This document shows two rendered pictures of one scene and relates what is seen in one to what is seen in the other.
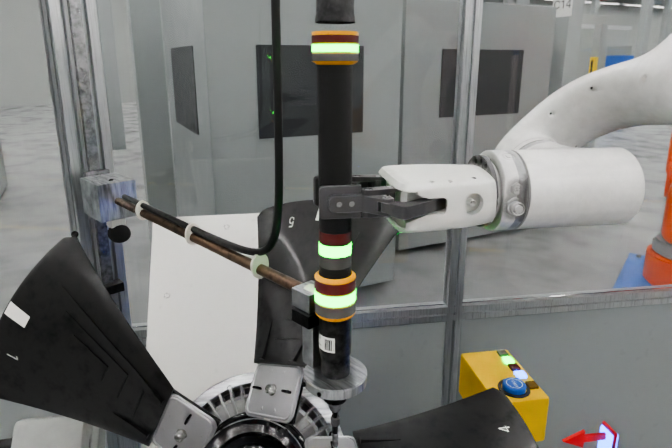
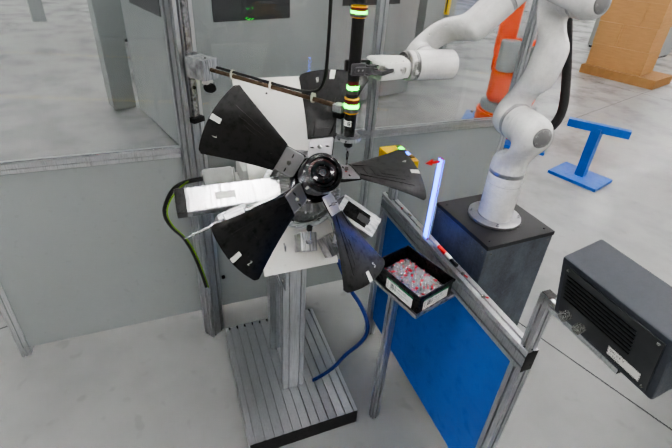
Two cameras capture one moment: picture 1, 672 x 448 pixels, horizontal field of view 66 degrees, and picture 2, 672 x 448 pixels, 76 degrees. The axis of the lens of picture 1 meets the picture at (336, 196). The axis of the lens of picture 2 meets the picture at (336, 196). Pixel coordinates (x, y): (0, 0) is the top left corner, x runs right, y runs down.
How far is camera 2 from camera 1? 0.75 m
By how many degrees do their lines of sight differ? 21
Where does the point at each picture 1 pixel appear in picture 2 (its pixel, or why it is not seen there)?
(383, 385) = not seen: hidden behind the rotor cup
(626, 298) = (456, 125)
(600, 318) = (443, 136)
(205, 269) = (263, 105)
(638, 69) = (460, 20)
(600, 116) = (447, 36)
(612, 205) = (447, 71)
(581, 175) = (438, 60)
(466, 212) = (400, 73)
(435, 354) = (359, 157)
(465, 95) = (382, 9)
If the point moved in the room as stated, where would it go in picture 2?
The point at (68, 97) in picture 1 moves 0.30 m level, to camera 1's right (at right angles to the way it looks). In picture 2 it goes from (175, 9) to (267, 12)
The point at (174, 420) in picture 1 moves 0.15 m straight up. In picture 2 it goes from (286, 157) to (286, 109)
